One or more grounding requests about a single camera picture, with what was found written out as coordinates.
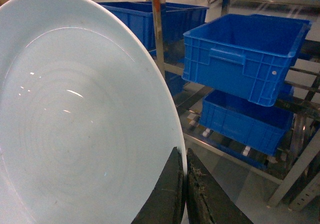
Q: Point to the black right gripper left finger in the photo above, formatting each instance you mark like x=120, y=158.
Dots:
x=166, y=202

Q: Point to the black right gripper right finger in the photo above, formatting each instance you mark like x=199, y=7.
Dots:
x=206, y=201

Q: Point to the light blue oval tray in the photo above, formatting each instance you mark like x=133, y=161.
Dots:
x=87, y=121

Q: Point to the blue crate lower shelf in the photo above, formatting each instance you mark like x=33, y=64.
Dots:
x=259, y=127

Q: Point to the stainless steel shelf rack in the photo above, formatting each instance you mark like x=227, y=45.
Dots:
x=296, y=166

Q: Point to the blue crate left rack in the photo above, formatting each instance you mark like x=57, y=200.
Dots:
x=177, y=18

